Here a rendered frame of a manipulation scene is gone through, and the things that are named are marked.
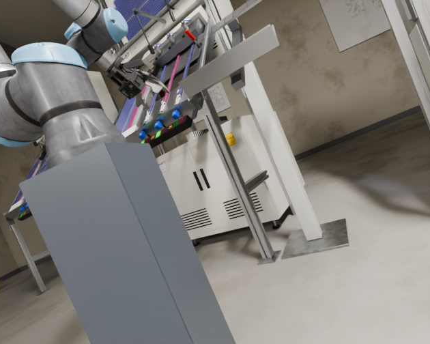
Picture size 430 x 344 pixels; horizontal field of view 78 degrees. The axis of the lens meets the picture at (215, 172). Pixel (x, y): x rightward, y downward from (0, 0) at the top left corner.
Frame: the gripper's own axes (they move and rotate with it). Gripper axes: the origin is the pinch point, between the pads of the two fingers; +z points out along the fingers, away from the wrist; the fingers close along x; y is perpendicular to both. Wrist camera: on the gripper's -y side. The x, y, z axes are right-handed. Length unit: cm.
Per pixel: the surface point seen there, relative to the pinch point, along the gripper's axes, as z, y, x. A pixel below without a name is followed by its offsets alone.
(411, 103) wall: 305, -234, 106
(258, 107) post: 26.6, -1.5, 29.2
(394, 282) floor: 48, 61, 55
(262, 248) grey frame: 59, 42, 11
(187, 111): 12.5, -2.3, 3.5
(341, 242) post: 64, 42, 41
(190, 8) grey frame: 0, -79, 1
